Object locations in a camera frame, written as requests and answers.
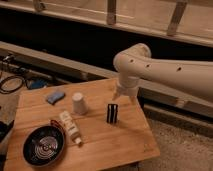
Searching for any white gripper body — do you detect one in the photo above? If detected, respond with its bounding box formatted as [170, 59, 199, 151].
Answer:
[115, 75, 139, 97]

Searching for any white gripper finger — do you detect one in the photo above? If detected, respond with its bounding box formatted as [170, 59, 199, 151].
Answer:
[130, 96, 137, 104]
[112, 92, 120, 100]

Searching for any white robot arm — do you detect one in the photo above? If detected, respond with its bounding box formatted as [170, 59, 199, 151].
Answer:
[113, 43, 213, 102]

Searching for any wooden table board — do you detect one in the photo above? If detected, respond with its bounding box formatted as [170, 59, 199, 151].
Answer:
[4, 79, 160, 171]

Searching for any white tube bottle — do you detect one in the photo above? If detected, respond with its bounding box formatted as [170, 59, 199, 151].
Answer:
[59, 111, 82, 145]

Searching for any black patterned bowl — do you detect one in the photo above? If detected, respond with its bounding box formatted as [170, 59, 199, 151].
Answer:
[23, 125, 65, 167]

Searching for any black cable coil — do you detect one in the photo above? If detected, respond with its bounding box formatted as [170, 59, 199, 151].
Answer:
[0, 75, 26, 95]

